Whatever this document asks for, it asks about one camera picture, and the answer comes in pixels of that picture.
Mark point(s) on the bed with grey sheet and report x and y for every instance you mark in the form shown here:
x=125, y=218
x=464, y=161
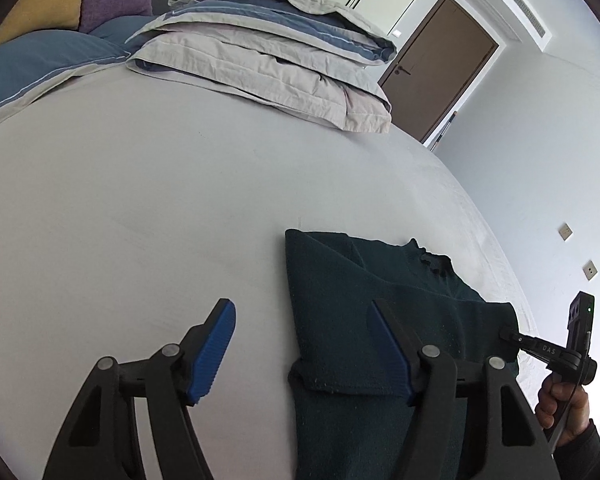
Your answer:
x=155, y=200

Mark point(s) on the small blue pillow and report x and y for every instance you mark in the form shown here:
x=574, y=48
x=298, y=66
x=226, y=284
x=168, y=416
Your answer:
x=120, y=30

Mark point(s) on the brown door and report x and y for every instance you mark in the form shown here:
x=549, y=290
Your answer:
x=440, y=65

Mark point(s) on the brass wall socket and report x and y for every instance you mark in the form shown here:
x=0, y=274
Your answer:
x=565, y=231
x=590, y=270

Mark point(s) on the dark green sweater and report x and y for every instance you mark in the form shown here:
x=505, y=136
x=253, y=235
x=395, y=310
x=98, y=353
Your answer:
x=340, y=310

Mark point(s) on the person's right hand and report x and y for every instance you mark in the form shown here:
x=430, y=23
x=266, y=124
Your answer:
x=550, y=402

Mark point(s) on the large blue pillow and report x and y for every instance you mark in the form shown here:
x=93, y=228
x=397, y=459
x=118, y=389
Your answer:
x=35, y=67

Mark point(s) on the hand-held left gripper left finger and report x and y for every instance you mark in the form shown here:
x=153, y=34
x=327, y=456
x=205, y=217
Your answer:
x=212, y=355

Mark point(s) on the person's right forearm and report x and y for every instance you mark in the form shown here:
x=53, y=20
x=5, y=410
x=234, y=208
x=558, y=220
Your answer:
x=580, y=452

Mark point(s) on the narrow white air slot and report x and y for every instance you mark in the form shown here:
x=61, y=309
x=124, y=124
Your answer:
x=490, y=7

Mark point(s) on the folded grey blue duvet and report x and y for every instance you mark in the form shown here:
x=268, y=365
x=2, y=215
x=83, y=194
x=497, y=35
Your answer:
x=260, y=45

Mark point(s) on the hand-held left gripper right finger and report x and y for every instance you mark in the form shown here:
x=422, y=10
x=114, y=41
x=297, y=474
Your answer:
x=392, y=355

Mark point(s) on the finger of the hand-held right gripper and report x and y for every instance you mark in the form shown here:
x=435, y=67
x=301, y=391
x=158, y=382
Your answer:
x=522, y=342

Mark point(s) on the thin stick beside door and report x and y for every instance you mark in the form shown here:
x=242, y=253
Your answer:
x=445, y=130

